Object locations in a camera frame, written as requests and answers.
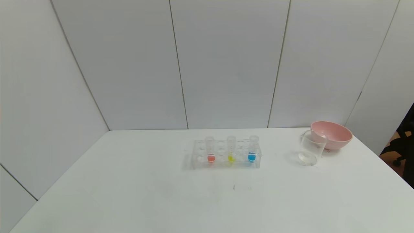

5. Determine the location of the test tube with red pigment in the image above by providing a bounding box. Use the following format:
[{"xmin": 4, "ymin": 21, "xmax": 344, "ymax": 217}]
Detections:
[{"xmin": 205, "ymin": 136, "xmax": 215, "ymax": 163}]

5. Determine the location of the clear acrylic test tube rack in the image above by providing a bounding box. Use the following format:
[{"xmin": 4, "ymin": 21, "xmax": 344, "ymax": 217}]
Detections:
[{"xmin": 191, "ymin": 139, "xmax": 262, "ymax": 169}]

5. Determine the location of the test tube with yellow pigment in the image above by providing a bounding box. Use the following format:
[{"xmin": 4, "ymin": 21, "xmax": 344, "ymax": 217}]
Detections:
[{"xmin": 227, "ymin": 136, "xmax": 236, "ymax": 163}]

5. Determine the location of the test tube with blue pigment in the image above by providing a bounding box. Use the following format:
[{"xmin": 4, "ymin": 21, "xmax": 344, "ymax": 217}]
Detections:
[{"xmin": 248, "ymin": 135, "xmax": 259, "ymax": 162}]

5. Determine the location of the clear glass beaker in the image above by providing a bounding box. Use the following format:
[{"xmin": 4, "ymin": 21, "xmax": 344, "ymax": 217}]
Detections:
[{"xmin": 298, "ymin": 130, "xmax": 328, "ymax": 166}]

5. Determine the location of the pink bowl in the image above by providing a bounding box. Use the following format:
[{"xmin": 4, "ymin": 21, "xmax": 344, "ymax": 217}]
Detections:
[{"xmin": 310, "ymin": 121, "xmax": 353, "ymax": 151}]

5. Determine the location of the black office chair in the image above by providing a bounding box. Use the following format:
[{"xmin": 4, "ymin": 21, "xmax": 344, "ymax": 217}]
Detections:
[{"xmin": 383, "ymin": 104, "xmax": 414, "ymax": 189}]

